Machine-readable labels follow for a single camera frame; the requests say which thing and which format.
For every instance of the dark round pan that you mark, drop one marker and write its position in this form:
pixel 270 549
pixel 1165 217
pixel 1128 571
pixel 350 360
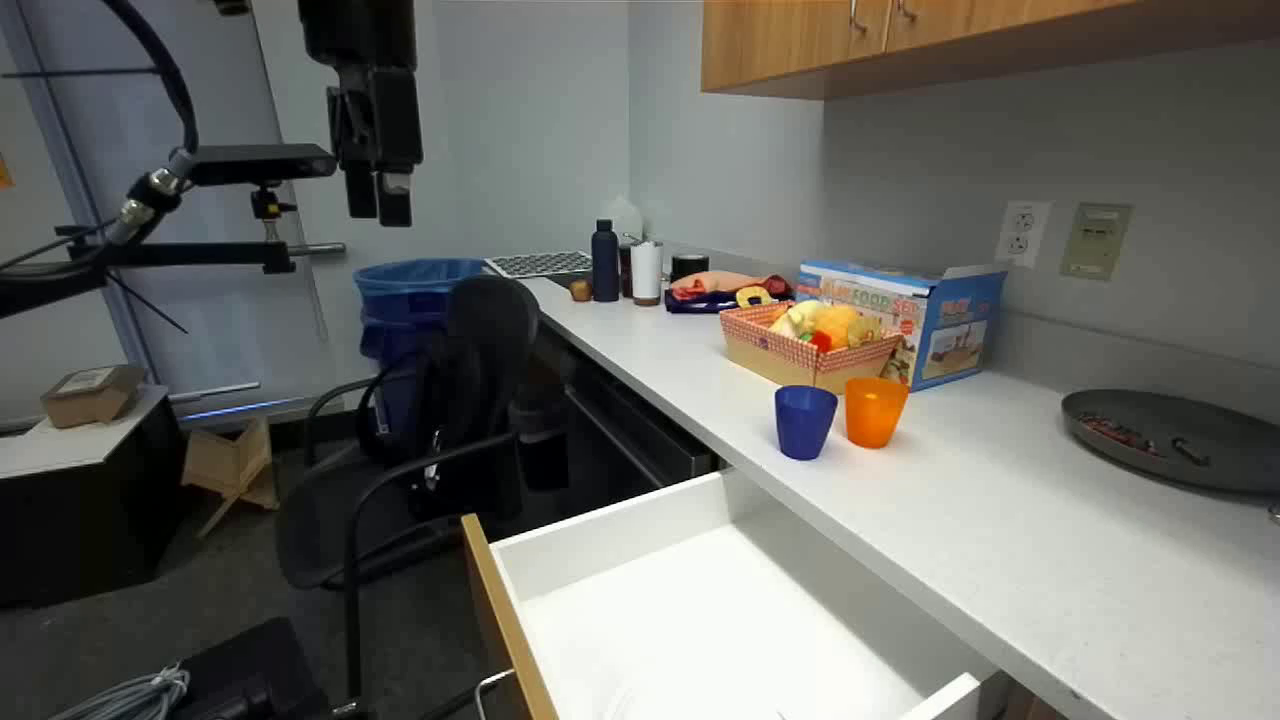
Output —
pixel 1174 441

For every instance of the colourful printed cardboard box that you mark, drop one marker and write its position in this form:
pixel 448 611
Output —
pixel 952 325

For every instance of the small brown round object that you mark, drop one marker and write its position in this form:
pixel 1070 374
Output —
pixel 580 288

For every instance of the white wall outlet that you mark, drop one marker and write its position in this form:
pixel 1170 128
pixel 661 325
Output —
pixel 1020 234

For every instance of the orange plastic cup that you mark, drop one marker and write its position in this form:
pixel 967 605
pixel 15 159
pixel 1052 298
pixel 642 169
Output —
pixel 874 413

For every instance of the dark blue bottle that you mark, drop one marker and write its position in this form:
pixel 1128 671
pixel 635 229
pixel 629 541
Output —
pixel 604 266

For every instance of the white drawer with wooden front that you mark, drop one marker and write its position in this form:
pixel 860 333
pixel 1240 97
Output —
pixel 694 624

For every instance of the blue plastic cup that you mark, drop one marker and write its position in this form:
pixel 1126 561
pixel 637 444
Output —
pixel 806 424

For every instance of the light wooden toy crate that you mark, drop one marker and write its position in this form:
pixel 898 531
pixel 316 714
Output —
pixel 780 359

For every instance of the folded cardboard piece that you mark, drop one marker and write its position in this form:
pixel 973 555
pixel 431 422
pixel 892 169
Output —
pixel 230 466

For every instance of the blue trash bin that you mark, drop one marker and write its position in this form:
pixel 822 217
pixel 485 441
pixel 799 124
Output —
pixel 402 301

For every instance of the black bar camera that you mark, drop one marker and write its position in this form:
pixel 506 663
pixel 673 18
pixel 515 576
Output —
pixel 260 162

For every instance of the yellow plush toy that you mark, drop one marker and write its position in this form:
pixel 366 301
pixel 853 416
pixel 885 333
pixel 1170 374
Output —
pixel 832 325

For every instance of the small cardboard box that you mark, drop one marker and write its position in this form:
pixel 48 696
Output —
pixel 89 398

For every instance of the toy food pile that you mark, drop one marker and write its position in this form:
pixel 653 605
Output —
pixel 713 285

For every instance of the wooden wall cabinet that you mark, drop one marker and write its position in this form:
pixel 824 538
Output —
pixel 800 43

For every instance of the black metal frame chair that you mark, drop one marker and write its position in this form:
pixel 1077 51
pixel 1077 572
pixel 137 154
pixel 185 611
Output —
pixel 315 527

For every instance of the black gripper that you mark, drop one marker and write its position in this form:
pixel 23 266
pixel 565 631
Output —
pixel 373 104

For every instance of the black undercounter panel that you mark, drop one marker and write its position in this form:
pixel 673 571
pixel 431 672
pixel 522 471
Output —
pixel 625 424

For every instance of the black side table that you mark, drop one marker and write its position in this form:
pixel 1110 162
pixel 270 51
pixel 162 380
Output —
pixel 80 515

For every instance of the black case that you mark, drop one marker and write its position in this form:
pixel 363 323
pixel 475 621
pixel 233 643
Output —
pixel 252 672

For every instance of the beige wall switch plate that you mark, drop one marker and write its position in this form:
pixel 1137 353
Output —
pixel 1099 242

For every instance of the black mug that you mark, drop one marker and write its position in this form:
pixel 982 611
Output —
pixel 690 266

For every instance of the black camera stand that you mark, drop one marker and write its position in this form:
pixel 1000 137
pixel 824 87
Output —
pixel 203 252

